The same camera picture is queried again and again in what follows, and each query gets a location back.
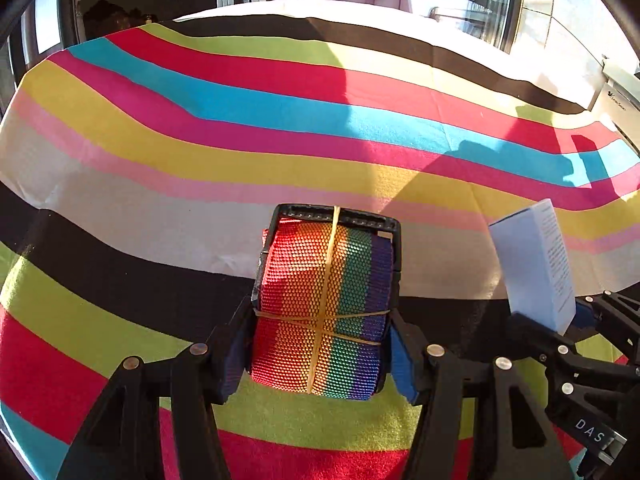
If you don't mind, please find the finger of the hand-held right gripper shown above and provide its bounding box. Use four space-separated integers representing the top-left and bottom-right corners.
575 290 640 361
507 312 640 413

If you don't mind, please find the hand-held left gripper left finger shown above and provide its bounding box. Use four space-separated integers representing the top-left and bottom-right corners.
57 295 258 480

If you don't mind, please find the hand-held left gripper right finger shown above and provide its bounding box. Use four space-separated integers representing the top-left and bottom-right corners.
385 307 576 480

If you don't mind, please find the white box with small text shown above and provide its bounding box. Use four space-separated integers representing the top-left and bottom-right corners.
488 198 577 335

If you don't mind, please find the rainbow strap with black buckle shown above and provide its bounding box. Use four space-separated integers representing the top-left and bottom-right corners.
250 204 403 402

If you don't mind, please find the white appliance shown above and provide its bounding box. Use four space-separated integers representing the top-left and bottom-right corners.
590 55 640 141

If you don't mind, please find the striped colourful tablecloth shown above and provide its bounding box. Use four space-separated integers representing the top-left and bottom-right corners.
0 0 640 480

